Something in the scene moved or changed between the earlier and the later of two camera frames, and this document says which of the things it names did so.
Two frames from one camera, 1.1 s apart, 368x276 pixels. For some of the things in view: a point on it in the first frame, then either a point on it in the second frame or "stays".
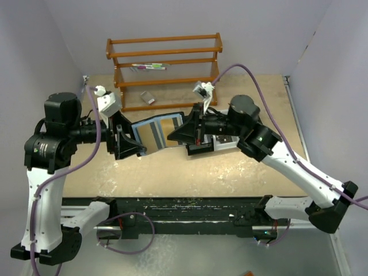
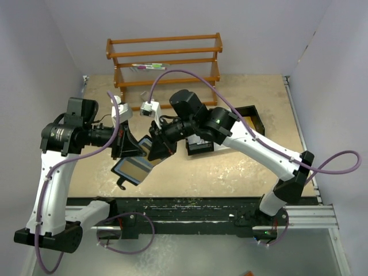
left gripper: [124, 145] stays
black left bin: [194, 149] stays
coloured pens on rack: [153, 66] stays
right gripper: [190, 130] → [161, 146]
